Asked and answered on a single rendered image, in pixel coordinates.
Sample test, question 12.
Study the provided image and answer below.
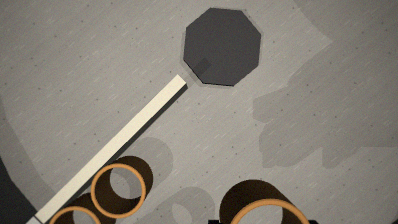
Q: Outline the bronze bushing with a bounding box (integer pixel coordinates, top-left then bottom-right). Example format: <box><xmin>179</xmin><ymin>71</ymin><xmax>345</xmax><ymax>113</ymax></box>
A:
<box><xmin>219</xmin><ymin>179</ymin><xmax>310</xmax><ymax>224</ymax></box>
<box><xmin>49</xmin><ymin>192</ymin><xmax>116</xmax><ymax>224</ymax></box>
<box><xmin>91</xmin><ymin>156</ymin><xmax>153</xmax><ymax>218</ymax></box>

